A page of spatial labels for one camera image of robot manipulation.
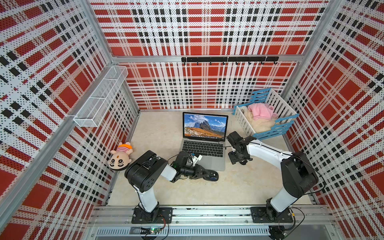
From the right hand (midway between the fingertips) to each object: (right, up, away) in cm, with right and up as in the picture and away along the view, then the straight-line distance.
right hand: (239, 157), depth 89 cm
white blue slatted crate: (+31, +18, +11) cm, 38 cm away
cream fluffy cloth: (+16, +19, +12) cm, 28 cm away
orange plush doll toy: (-71, 0, -4) cm, 71 cm away
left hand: (-19, -9, -4) cm, 21 cm away
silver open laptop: (-21, +13, +11) cm, 27 cm away
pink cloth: (+19, +29, +12) cm, 37 cm away
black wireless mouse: (-16, -10, -5) cm, 20 cm away
